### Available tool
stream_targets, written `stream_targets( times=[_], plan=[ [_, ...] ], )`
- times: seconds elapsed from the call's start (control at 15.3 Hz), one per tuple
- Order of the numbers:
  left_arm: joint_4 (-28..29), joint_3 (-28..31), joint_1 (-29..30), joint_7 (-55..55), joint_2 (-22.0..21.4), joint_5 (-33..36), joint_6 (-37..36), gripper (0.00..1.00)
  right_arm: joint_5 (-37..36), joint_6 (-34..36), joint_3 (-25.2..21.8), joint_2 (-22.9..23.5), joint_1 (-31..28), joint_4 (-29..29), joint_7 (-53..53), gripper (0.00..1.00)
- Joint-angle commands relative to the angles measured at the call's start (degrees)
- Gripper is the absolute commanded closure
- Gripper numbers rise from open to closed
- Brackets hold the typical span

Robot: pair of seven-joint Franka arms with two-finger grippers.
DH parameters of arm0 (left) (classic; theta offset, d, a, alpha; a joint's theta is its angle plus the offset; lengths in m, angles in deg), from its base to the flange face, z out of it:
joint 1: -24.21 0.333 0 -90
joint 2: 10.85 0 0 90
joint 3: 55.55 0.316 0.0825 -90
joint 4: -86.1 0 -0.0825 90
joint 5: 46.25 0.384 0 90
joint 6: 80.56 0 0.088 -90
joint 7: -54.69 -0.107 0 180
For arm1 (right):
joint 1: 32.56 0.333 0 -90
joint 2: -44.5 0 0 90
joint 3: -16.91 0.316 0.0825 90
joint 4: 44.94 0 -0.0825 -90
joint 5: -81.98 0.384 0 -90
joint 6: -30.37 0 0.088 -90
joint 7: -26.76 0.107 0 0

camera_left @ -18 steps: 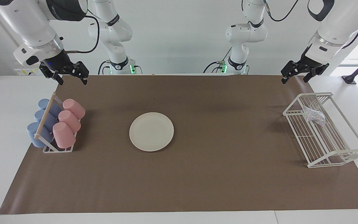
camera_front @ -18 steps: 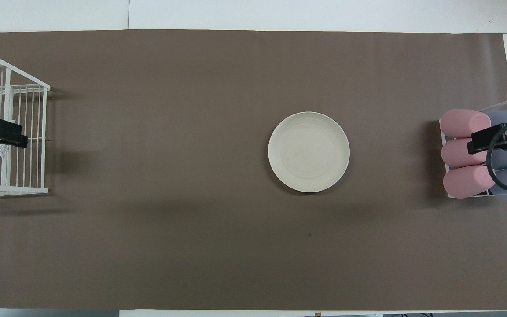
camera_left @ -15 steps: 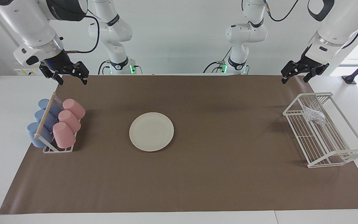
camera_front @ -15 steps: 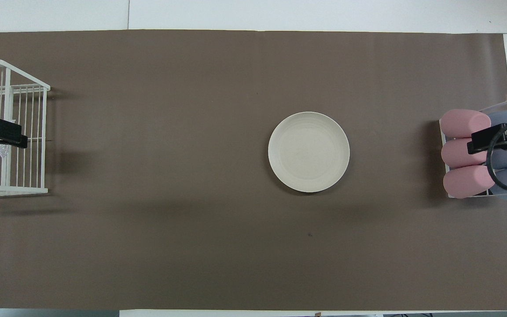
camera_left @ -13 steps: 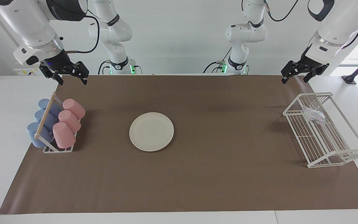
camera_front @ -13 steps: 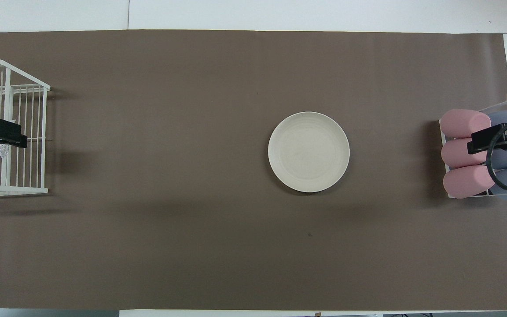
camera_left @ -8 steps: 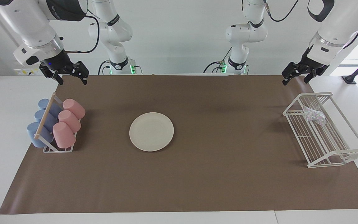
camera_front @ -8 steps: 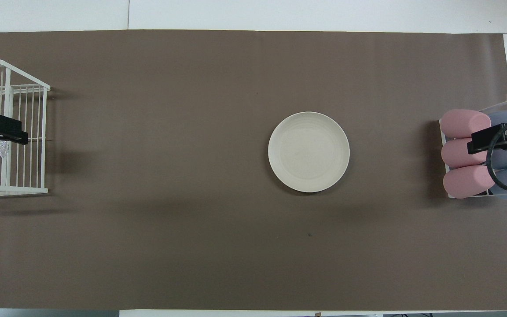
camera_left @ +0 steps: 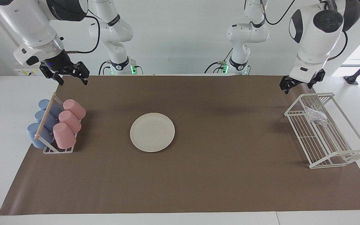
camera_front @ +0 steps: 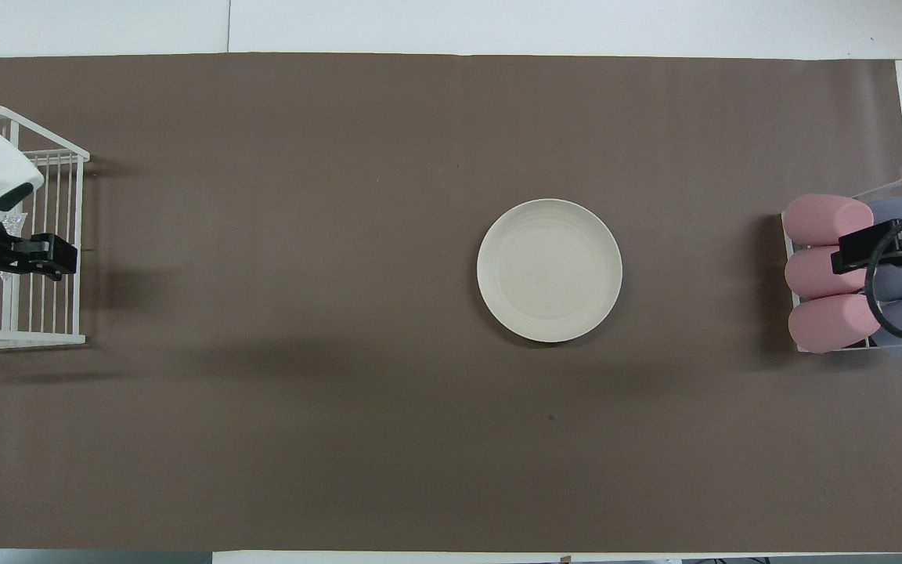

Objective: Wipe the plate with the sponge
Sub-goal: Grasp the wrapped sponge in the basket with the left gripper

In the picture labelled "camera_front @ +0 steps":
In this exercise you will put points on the pink plastic cup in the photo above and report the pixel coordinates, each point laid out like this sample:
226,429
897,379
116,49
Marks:
815,272
831,323
823,218

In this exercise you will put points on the brown table mat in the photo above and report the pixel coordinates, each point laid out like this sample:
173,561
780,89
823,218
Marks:
341,439

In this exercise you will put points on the cream round plate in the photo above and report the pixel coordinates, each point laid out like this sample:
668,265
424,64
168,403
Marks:
549,270

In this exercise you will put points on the clear plastic bag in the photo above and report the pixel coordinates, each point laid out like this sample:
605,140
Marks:
19,221

